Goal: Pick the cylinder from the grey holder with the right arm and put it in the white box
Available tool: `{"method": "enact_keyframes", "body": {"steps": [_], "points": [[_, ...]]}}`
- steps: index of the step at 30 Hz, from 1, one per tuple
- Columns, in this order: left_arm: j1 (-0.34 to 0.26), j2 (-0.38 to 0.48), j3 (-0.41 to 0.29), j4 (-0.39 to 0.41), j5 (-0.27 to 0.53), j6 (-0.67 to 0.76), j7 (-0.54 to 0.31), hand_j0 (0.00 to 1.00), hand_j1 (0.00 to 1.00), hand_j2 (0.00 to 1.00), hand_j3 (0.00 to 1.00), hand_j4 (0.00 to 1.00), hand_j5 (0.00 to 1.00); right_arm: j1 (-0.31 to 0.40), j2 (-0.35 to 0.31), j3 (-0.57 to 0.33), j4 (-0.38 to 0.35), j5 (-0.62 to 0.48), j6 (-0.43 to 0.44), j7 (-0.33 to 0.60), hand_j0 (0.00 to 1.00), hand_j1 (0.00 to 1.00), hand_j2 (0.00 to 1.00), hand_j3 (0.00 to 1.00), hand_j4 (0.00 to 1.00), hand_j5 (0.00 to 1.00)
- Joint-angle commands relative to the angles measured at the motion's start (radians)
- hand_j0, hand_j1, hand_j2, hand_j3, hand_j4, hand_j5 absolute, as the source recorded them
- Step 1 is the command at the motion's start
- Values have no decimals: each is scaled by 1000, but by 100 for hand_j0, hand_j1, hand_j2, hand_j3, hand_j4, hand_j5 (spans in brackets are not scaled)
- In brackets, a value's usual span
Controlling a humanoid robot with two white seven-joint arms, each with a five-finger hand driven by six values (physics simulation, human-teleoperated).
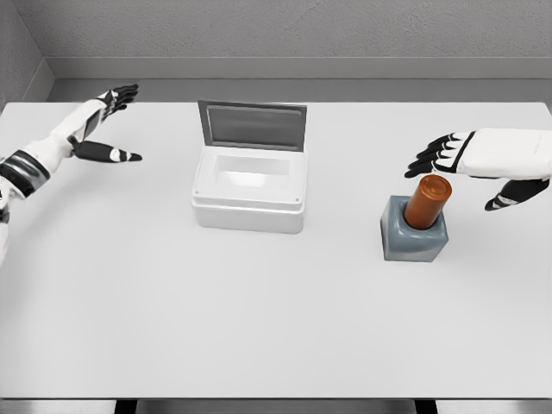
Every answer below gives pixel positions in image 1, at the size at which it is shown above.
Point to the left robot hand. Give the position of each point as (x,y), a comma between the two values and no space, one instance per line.
(82,121)

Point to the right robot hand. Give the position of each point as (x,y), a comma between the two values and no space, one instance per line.
(504,151)

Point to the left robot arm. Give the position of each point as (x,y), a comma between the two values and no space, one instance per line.
(26,166)

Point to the brown cylinder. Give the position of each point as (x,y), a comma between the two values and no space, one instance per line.
(424,205)

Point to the grey-blue block holder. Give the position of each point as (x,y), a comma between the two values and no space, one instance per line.
(409,248)

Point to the grey hinged box lid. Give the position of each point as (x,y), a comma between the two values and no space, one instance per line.
(254,125)

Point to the white open box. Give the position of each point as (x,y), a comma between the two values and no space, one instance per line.
(246,211)

